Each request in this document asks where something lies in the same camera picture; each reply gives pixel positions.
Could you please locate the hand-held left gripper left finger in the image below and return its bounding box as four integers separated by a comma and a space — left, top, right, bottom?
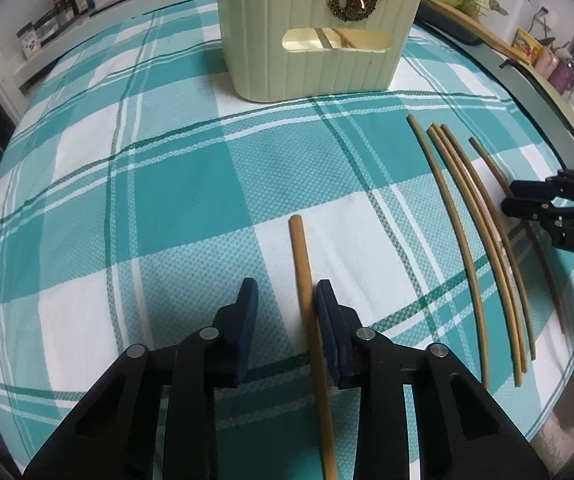
24, 277, 260, 480

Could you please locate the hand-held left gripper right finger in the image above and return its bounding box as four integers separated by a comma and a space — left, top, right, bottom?
315, 280, 538, 480

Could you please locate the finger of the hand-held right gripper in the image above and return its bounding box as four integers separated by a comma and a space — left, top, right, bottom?
501, 199, 574, 235
509, 170, 574, 207

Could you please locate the brown wooden chopstick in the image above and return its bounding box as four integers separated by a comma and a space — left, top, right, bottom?
427, 125, 524, 388
288, 214, 340, 480
468, 137, 566, 335
407, 115, 491, 391
336, 30, 369, 51
439, 125, 538, 362

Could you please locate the cream utensil holder box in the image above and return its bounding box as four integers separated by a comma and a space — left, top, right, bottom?
215, 0, 424, 103

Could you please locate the purple bottle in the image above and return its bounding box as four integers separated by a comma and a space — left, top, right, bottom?
549, 55, 574, 96

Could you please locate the pink cup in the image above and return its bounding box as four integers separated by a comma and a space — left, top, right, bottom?
534, 50, 561, 79

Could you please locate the teal checked tablecloth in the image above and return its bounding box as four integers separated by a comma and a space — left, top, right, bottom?
0, 0, 574, 480

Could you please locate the yellow printed can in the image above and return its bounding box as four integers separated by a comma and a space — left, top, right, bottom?
512, 27, 544, 64

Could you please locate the wooden cutting board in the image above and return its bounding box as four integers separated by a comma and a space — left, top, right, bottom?
419, 0, 532, 67

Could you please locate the white label spice jar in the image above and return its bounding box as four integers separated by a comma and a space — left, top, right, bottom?
16, 22, 41, 59

